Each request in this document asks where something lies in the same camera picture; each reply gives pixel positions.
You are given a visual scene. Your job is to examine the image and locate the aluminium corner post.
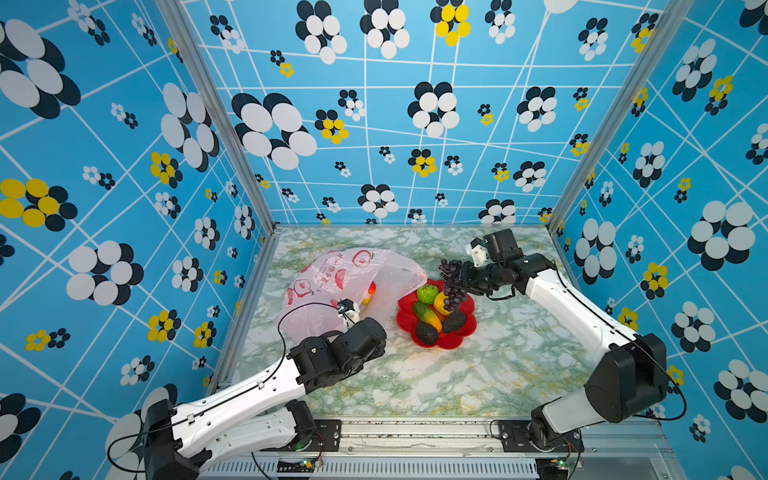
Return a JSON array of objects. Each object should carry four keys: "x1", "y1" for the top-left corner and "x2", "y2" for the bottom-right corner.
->
[
  {"x1": 157, "y1": 0, "x2": 275, "y2": 238},
  {"x1": 547, "y1": 0, "x2": 694, "y2": 235}
]

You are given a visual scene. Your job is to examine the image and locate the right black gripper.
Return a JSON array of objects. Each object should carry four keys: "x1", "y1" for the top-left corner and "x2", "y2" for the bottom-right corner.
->
[{"x1": 446, "y1": 262, "x2": 504, "y2": 295}]

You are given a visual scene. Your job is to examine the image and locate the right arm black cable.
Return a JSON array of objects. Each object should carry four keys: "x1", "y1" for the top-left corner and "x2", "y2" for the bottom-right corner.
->
[{"x1": 539, "y1": 257, "x2": 689, "y2": 422}]

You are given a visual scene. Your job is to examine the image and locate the aluminium front rail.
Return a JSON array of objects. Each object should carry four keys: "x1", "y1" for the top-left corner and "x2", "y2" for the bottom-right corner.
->
[{"x1": 199, "y1": 417, "x2": 685, "y2": 479}]

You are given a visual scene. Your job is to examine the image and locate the dark purple grape bunch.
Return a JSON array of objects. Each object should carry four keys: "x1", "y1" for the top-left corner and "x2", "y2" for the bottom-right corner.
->
[{"x1": 438, "y1": 259, "x2": 467, "y2": 312}]

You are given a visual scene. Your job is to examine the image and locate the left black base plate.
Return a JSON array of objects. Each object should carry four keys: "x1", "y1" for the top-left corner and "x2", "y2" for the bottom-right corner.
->
[{"x1": 297, "y1": 419, "x2": 343, "y2": 454}]

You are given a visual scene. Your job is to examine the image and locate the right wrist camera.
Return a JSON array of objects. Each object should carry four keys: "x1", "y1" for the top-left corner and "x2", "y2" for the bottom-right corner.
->
[{"x1": 465, "y1": 238, "x2": 489, "y2": 268}]

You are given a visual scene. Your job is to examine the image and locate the pink translucent plastic bag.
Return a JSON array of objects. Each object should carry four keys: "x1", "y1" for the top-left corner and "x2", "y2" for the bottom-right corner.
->
[{"x1": 276, "y1": 247, "x2": 427, "y2": 342}]

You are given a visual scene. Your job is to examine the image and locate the dark avocado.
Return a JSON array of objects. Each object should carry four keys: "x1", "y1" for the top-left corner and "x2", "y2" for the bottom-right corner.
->
[
  {"x1": 414, "y1": 322, "x2": 439, "y2": 346},
  {"x1": 442, "y1": 310, "x2": 467, "y2": 334}
]

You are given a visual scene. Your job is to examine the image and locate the red flower-shaped plate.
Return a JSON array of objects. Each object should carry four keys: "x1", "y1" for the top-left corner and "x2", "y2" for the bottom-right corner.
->
[{"x1": 396, "y1": 279, "x2": 477, "y2": 350}]

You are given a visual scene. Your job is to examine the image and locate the green yellow corn cob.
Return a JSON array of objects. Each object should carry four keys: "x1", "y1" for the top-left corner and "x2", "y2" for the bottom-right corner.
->
[{"x1": 412, "y1": 301, "x2": 442, "y2": 333}]

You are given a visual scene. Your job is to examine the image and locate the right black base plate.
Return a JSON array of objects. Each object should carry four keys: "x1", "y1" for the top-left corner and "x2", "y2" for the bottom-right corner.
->
[{"x1": 489, "y1": 419, "x2": 584, "y2": 454}]

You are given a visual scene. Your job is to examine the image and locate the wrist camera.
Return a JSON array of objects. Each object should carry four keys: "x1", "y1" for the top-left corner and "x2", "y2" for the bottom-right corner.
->
[
  {"x1": 465, "y1": 238, "x2": 489, "y2": 268},
  {"x1": 337, "y1": 299, "x2": 360, "y2": 329}
]

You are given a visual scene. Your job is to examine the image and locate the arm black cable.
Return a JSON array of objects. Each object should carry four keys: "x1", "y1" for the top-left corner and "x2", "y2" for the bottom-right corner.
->
[
  {"x1": 539, "y1": 257, "x2": 689, "y2": 422},
  {"x1": 106, "y1": 301, "x2": 355, "y2": 475}
]

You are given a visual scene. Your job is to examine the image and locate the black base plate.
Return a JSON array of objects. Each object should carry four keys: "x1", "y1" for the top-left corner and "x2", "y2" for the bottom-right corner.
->
[
  {"x1": 297, "y1": 419, "x2": 343, "y2": 454},
  {"x1": 489, "y1": 419, "x2": 584, "y2": 454}
]

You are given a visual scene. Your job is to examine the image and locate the right aluminium corner post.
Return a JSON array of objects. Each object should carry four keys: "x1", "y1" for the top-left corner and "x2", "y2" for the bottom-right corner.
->
[{"x1": 547, "y1": 0, "x2": 694, "y2": 235}]

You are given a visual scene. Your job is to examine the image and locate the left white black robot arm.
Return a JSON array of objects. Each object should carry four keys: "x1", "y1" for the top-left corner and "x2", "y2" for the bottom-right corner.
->
[{"x1": 141, "y1": 318, "x2": 387, "y2": 479}]

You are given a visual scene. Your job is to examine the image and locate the left aluminium corner post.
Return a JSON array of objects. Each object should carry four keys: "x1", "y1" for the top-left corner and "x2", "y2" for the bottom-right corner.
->
[{"x1": 157, "y1": 0, "x2": 275, "y2": 238}]

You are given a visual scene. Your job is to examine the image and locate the yellow lemon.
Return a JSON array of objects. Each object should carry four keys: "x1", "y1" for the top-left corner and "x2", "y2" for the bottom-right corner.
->
[{"x1": 432, "y1": 292, "x2": 452, "y2": 317}]

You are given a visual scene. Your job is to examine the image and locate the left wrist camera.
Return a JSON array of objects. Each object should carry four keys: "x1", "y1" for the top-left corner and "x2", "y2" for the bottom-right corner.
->
[{"x1": 337, "y1": 299, "x2": 360, "y2": 329}]

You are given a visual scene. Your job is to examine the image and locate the green fruit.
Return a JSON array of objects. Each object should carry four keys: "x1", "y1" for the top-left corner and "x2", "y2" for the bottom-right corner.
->
[{"x1": 416, "y1": 284, "x2": 440, "y2": 305}]

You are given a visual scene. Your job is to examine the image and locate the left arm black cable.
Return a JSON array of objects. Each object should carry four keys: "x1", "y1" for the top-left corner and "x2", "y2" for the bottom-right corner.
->
[{"x1": 106, "y1": 301, "x2": 355, "y2": 475}]

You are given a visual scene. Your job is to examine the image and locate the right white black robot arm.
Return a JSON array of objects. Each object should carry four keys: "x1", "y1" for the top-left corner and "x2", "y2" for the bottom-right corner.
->
[{"x1": 458, "y1": 254, "x2": 670, "y2": 450}]

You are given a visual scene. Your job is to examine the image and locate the red yellow mango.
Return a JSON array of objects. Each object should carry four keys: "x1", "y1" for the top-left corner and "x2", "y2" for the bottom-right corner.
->
[{"x1": 362, "y1": 282, "x2": 377, "y2": 306}]

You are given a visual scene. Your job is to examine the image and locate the dark avocado front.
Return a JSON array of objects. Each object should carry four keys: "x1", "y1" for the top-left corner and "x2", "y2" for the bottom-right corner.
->
[{"x1": 414, "y1": 322, "x2": 439, "y2": 346}]

